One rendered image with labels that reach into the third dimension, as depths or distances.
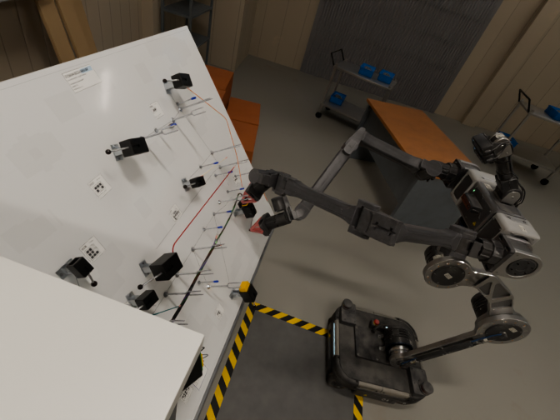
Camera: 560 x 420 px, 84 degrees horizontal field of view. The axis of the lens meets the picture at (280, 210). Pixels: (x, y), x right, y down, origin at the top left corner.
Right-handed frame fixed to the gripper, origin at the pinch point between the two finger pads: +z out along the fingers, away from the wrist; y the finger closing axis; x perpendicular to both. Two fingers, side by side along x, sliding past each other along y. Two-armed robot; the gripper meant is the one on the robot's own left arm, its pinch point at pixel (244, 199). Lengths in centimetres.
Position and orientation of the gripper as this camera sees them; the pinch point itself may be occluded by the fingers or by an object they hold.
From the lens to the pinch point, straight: 134.5
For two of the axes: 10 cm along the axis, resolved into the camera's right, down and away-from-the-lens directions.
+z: -6.8, 4.8, 5.5
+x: 6.9, 6.8, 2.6
